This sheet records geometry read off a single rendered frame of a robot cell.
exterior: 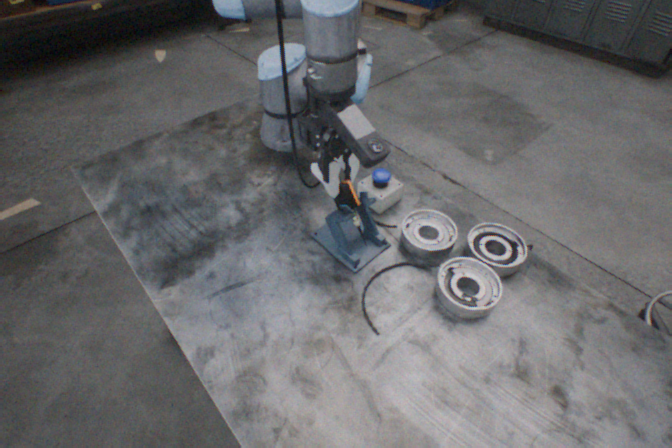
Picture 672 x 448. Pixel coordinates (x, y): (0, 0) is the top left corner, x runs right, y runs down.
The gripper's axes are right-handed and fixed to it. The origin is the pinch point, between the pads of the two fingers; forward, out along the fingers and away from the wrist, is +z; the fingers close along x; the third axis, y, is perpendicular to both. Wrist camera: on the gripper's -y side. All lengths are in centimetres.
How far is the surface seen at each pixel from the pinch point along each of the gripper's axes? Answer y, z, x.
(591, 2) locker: 68, 48, -336
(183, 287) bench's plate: 10.6, 12.1, 29.5
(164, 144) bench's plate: 55, 11, 13
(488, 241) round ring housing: -21.5, 10.4, -17.8
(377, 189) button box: 1.5, 7.7, -11.4
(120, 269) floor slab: 104, 89, 36
